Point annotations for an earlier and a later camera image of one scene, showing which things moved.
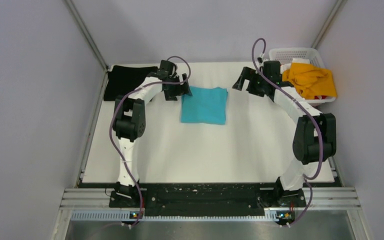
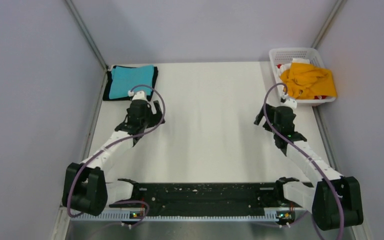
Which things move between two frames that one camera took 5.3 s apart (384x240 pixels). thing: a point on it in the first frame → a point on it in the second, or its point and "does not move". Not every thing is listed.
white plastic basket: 286,55 does not move
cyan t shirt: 207,105 → 124,79
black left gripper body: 176,90 → 152,119
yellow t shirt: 311,82 does not move
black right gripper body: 256,84 → 271,113
